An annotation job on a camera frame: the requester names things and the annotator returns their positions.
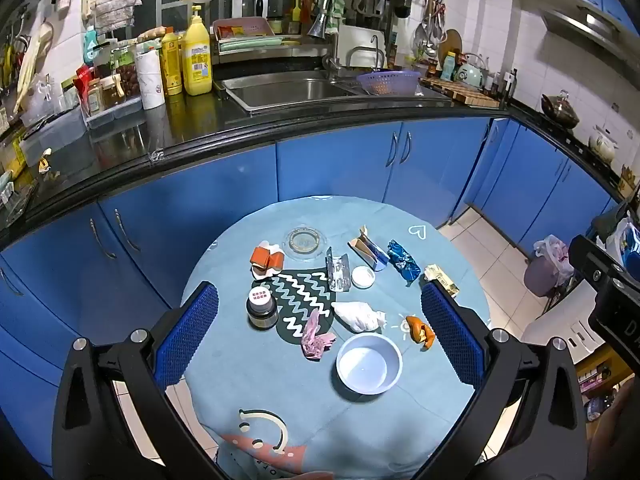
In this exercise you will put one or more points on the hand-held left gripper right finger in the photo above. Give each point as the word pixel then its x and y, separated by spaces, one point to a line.
pixel 450 335

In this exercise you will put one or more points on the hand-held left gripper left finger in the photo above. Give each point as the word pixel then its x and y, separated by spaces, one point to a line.
pixel 187 335

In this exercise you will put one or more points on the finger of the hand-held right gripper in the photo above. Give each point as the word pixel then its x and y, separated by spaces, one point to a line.
pixel 597 267

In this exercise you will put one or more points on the orange peel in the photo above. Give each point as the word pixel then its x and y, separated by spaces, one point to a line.
pixel 417 330

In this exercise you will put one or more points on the yellow white packet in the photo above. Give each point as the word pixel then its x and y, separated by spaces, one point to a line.
pixel 442 277

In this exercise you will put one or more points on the dark glass jar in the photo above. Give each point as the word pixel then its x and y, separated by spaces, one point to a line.
pixel 262 312

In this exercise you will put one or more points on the blue foil wrapper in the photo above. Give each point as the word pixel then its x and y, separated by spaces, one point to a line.
pixel 402 260

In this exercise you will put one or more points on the white tissue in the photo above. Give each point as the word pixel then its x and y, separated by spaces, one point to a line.
pixel 357 316

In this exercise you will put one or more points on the white round lid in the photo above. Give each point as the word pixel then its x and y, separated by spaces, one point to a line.
pixel 363 276

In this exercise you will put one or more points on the orange white carton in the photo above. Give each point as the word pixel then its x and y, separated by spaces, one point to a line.
pixel 265 260

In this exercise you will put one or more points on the pink wrapper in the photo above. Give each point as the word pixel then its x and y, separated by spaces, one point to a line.
pixel 315 342

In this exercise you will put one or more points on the silver blister pack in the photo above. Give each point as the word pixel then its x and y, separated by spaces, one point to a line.
pixel 339 270

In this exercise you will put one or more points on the person's right forearm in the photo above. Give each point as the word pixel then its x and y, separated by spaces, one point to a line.
pixel 617 430

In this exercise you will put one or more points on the blue white plastic bag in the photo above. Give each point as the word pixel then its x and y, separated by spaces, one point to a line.
pixel 625 242

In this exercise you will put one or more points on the grey bin with plastic bag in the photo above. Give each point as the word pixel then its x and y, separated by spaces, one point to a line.
pixel 542 275

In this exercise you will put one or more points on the pale blue bowl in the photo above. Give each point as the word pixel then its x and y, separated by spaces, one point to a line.
pixel 367 365

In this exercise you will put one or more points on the light blue printed tablecloth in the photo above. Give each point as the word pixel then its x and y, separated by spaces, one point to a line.
pixel 250 410

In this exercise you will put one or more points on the white patterned pot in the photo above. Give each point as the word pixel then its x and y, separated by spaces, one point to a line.
pixel 602 145

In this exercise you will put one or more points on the round glass ashtray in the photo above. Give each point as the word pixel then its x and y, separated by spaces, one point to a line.
pixel 303 242

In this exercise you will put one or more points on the blue kitchen cabinets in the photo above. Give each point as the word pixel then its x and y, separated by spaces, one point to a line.
pixel 200 185

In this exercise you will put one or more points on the dark wok with glass lid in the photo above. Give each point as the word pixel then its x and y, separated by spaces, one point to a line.
pixel 560 110

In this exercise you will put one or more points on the long wooden board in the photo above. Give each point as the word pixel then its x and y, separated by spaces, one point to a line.
pixel 465 92

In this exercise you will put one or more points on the mint green kettle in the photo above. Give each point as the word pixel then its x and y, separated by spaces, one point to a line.
pixel 470 75

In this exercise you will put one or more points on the clear plastic storage tray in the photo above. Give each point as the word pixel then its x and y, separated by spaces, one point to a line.
pixel 112 110

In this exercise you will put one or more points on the steel range hood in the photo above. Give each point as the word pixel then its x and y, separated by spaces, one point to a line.
pixel 585 22

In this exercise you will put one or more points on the teal bottle with yellow cap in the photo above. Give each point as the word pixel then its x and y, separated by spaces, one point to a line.
pixel 450 67

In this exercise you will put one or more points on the purple plastic colander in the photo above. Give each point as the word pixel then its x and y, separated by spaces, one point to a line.
pixel 387 82

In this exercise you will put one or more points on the steel kitchen sink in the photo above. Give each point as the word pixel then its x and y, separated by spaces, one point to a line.
pixel 290 90

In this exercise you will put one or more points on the round wooden board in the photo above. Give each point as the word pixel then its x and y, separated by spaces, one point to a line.
pixel 452 42

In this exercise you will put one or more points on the small yellow bottle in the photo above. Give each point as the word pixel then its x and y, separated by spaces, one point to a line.
pixel 171 65

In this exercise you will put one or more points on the large yellow pump bottle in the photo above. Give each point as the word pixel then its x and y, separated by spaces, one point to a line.
pixel 197 60

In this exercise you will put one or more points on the steel kitchen faucet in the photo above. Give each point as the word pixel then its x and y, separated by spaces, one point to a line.
pixel 332 55

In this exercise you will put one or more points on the teal detergent bottle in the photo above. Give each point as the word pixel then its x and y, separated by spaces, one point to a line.
pixel 91 45

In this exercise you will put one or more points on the pink plastic basket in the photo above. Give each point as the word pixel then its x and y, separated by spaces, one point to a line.
pixel 245 32

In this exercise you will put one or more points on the hanging grey rag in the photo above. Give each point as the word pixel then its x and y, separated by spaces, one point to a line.
pixel 117 7

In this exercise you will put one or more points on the green striped towel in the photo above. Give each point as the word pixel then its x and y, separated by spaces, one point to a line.
pixel 332 2

